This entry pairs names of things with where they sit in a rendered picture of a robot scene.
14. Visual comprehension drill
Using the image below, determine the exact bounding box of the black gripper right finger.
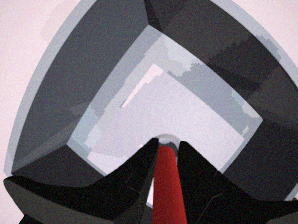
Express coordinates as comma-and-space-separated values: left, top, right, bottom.
177, 141, 298, 224

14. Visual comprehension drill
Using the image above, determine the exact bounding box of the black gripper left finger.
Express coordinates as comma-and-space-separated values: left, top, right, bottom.
3, 137, 158, 224

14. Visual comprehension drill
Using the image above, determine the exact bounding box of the red peg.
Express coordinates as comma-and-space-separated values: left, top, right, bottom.
153, 147, 188, 224

